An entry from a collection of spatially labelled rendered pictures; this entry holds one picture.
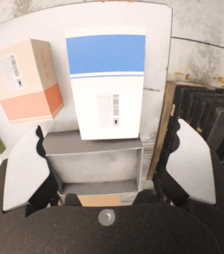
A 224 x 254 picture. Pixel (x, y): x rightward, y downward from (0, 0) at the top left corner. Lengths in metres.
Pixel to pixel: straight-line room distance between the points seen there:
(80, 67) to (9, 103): 0.18
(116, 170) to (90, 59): 0.31
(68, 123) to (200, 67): 1.17
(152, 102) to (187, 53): 0.90
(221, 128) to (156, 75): 0.71
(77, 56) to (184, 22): 1.06
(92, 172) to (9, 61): 0.36
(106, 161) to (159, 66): 0.28
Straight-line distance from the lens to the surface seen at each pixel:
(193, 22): 1.24
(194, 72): 1.25
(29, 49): 0.25
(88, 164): 0.37
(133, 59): 0.20
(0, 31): 0.40
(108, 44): 0.20
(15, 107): 0.30
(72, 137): 0.33
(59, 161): 0.39
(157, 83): 0.32
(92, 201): 0.53
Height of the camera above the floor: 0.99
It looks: 58 degrees down
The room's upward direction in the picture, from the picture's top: 177 degrees clockwise
